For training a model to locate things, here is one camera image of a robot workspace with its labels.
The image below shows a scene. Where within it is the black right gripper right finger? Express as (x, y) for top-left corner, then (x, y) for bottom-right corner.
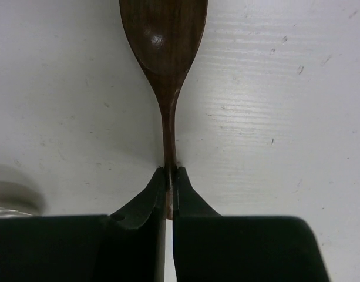
(173, 167), (220, 281)

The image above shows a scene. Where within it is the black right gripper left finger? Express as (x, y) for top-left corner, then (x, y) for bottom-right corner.
(108, 168), (166, 281)

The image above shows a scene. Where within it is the silver round spoon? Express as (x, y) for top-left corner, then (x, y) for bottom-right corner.
(0, 164), (46, 218)

